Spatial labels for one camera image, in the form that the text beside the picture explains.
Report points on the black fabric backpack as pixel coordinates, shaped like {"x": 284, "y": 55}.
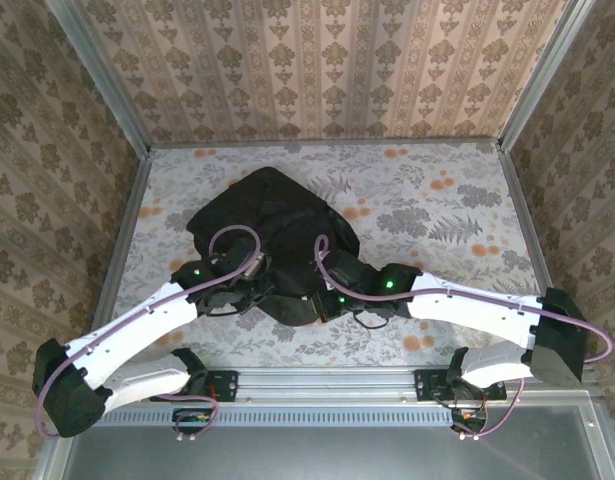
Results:
{"x": 267, "y": 200}

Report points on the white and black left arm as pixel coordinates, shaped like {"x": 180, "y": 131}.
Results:
{"x": 137, "y": 330}

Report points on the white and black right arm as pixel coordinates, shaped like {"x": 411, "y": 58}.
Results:
{"x": 477, "y": 310}

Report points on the floral patterned table cover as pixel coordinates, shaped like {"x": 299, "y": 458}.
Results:
{"x": 412, "y": 190}

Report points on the grey metal panel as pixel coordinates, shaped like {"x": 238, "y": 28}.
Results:
{"x": 312, "y": 455}

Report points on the white plastic bracket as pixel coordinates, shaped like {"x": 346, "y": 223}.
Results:
{"x": 254, "y": 266}

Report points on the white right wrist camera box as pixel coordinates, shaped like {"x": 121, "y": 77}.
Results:
{"x": 330, "y": 285}

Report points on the aluminium table front rail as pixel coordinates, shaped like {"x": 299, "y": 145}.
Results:
{"x": 327, "y": 385}

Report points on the aluminium table side rail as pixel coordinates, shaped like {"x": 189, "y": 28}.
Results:
{"x": 128, "y": 225}
{"x": 528, "y": 225}

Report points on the aluminium frame post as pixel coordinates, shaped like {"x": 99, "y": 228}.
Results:
{"x": 103, "y": 75}
{"x": 543, "y": 75}

